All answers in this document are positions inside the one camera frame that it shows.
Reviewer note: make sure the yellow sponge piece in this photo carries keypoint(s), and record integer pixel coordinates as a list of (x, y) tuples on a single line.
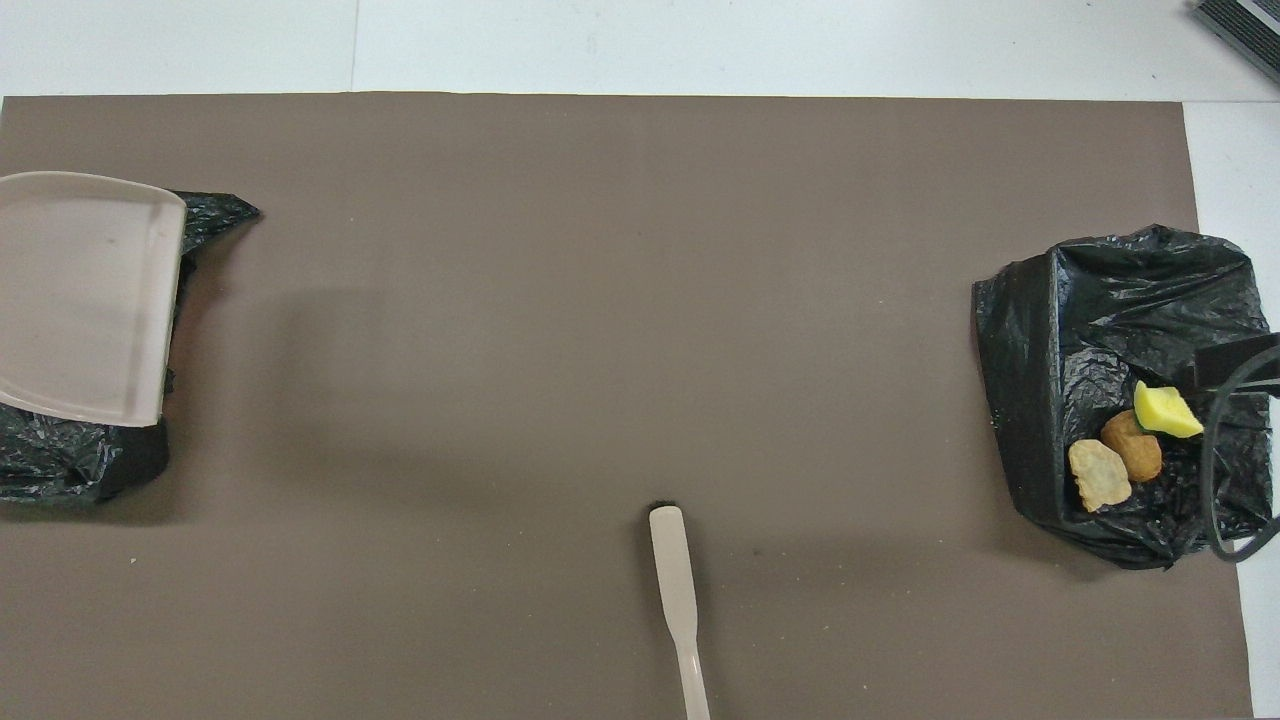
[(1168, 412)]

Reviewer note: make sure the beige plastic dustpan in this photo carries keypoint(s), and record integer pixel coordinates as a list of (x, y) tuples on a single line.
[(80, 300)]

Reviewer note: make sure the golden brown toy nugget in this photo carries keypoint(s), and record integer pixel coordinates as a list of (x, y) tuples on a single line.
[(1135, 455)]

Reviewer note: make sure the pale cream toy nugget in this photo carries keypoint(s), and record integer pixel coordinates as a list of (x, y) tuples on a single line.
[(1098, 475)]

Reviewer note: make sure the grey ribbed device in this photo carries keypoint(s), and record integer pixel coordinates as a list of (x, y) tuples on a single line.
[(1250, 25)]

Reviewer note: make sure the black bag lined bin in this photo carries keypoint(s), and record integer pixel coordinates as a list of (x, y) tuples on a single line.
[(60, 460), (1040, 380)]

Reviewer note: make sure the brown table mat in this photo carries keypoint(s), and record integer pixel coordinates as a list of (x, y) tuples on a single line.
[(640, 300)]

